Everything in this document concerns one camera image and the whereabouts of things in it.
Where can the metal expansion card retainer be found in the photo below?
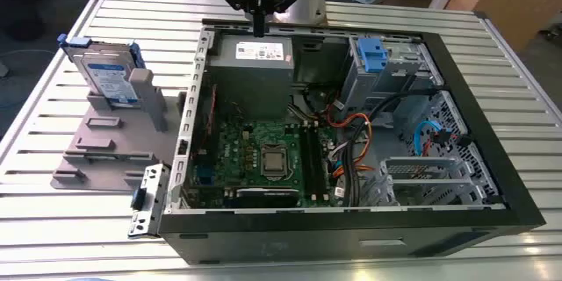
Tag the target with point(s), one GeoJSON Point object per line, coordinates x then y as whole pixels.
{"type": "Point", "coordinates": [151, 195]}

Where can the grey plastic parts rack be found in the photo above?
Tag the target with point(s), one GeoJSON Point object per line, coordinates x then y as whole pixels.
{"type": "Point", "coordinates": [127, 149]}

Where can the grey metal drive cage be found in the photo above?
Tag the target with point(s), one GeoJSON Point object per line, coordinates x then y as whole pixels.
{"type": "Point", "coordinates": [386, 87]}

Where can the green RAM stick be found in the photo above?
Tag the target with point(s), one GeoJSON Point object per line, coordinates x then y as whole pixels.
{"type": "Point", "coordinates": [110, 157]}

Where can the black open PC case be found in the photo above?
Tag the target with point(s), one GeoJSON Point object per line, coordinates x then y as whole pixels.
{"type": "Point", "coordinates": [307, 241]}

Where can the grey power supply unit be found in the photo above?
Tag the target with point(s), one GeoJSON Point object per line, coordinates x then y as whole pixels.
{"type": "Point", "coordinates": [250, 90]}

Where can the black RAM slot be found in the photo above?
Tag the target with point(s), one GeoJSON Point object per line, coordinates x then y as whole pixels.
{"type": "Point", "coordinates": [307, 162]}
{"type": "Point", "coordinates": [321, 162]}

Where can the green motherboard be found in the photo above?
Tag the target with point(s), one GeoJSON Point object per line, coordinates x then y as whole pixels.
{"type": "Point", "coordinates": [233, 162]}

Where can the silver CPU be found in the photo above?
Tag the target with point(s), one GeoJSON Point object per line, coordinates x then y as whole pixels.
{"type": "Point", "coordinates": [274, 162]}

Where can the CPU socket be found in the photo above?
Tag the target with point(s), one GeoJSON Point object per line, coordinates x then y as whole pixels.
{"type": "Point", "coordinates": [273, 146]}

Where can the metal disk bay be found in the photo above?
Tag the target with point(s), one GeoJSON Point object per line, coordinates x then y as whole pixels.
{"type": "Point", "coordinates": [426, 181]}

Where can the hard disk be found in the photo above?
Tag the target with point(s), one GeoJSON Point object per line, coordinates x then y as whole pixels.
{"type": "Point", "coordinates": [107, 80]}

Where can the blue plastic drive latch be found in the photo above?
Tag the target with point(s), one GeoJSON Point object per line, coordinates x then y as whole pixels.
{"type": "Point", "coordinates": [373, 54]}

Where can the black graphics card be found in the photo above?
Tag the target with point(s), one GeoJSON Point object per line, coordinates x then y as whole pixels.
{"type": "Point", "coordinates": [267, 195]}

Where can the black office chair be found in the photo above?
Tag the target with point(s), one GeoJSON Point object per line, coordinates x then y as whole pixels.
{"type": "Point", "coordinates": [22, 14]}

